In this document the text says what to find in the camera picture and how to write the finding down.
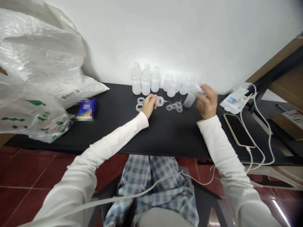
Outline white printed sack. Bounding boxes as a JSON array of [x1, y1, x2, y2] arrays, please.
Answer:
[[29, 74, 110, 110]]

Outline person's legs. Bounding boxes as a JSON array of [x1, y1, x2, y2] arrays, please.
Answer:
[[104, 155, 200, 227]]

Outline thick white cable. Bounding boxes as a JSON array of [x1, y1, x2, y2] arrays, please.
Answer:
[[68, 169, 190, 213]]

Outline clear plastic bottle cap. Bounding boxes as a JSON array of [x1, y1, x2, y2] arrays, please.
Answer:
[[191, 84, 207, 98]]

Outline black metal shelf frame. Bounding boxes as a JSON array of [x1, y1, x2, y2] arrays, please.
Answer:
[[246, 35, 303, 166]]

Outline blue packet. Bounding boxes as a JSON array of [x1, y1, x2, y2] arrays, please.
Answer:
[[74, 97, 98, 121]]

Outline smartphone with pale case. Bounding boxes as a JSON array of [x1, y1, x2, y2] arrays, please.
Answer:
[[223, 113, 257, 149]]

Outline white paper sheet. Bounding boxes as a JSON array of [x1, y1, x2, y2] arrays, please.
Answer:
[[261, 90, 288, 103]]

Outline person's body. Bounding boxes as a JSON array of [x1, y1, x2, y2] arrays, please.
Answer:
[[132, 207, 181, 227]]

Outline large white plastic bag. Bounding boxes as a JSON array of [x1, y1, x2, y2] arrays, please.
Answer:
[[0, 0, 95, 85]]

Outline person's right hand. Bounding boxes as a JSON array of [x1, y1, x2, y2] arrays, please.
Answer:
[[196, 84, 219, 120]]

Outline clear bag with green print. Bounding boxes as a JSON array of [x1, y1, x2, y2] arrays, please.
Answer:
[[0, 73, 75, 144]]

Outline cardboard box with white label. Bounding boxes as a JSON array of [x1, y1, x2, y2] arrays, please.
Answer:
[[270, 109, 303, 141]]

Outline plain cardboard box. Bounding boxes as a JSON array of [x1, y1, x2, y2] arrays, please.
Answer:
[[269, 71, 303, 105]]

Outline clear ring with silicone nipple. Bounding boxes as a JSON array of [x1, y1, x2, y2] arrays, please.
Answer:
[[153, 95, 168, 107]]

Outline long white cable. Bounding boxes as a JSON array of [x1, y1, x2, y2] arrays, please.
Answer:
[[240, 93, 266, 166], [246, 84, 276, 172]]

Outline person's left hand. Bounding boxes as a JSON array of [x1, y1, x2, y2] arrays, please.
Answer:
[[141, 94, 158, 119]]

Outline cluster of open white bottles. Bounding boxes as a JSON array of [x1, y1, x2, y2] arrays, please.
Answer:
[[162, 72, 200, 98]]

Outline thin white charging cable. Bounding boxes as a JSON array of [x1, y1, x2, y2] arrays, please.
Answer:
[[182, 146, 255, 186]]

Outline large brown cardboard box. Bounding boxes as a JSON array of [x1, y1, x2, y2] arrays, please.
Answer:
[[246, 35, 303, 83]]

